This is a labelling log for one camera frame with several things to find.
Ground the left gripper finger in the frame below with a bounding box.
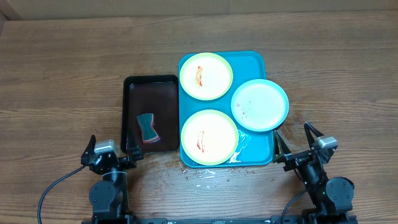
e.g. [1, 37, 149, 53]
[126, 132, 144, 161]
[82, 134, 96, 157]

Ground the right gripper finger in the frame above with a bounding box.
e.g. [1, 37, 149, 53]
[272, 131, 292, 164]
[303, 122, 324, 151]

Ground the green and orange sponge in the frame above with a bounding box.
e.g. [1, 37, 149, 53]
[137, 113, 160, 144]

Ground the light blue plate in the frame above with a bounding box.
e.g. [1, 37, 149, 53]
[231, 79, 289, 132]

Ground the yellow-green plate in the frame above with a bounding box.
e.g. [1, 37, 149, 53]
[178, 52, 233, 101]
[180, 110, 239, 166]

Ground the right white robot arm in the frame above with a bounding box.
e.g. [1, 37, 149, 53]
[271, 122, 358, 224]

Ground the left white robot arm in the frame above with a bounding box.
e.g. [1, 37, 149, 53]
[81, 135, 143, 224]

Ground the teal plastic tray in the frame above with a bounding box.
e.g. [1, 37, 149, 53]
[178, 51, 274, 167]

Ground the black rectangular tray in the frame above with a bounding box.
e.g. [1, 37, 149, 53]
[121, 75, 180, 154]

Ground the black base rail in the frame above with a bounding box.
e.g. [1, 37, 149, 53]
[81, 214, 358, 224]

